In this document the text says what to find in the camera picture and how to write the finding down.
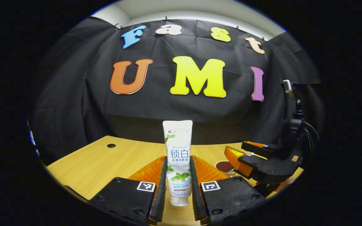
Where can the beige cup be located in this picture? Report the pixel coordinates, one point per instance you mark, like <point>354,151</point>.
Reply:
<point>224,166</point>

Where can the black backdrop cloth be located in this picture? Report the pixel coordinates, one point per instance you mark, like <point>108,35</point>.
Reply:
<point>137,116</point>

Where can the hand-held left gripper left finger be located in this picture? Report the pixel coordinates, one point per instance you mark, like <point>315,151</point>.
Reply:
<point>127,199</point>

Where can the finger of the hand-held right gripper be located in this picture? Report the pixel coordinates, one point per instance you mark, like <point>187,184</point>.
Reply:
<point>247,163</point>
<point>259,148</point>

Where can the white toothpaste tube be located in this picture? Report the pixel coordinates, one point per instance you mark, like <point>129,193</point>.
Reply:
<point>178,157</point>

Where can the wooden desktop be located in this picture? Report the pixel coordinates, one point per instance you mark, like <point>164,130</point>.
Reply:
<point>105,166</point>

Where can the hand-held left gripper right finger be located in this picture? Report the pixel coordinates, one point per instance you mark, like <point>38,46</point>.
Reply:
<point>231,199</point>

